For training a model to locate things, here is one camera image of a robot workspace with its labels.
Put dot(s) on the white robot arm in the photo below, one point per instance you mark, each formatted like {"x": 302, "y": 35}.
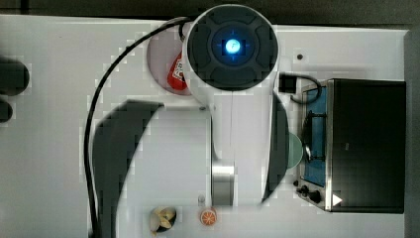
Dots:
{"x": 231, "y": 59}

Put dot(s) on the red ketchup bottle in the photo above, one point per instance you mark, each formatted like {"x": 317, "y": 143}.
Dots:
{"x": 175, "y": 78}

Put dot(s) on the pink oval plate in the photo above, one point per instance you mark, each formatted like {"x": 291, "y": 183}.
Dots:
{"x": 163, "y": 48}

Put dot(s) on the green round plate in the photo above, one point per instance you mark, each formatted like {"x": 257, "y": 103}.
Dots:
{"x": 295, "y": 151}

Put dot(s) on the orange slice toy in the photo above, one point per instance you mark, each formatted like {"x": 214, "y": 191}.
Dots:
{"x": 208, "y": 216}

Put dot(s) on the blue bowl with peels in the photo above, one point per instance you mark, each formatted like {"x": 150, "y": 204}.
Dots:
{"x": 162, "y": 218}

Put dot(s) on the black toaster oven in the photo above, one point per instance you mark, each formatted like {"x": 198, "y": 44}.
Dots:
{"x": 353, "y": 137}

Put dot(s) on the tall black cup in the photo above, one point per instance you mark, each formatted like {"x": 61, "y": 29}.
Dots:
{"x": 14, "y": 77}

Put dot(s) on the short black cup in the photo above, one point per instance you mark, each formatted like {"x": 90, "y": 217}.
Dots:
{"x": 6, "y": 111}

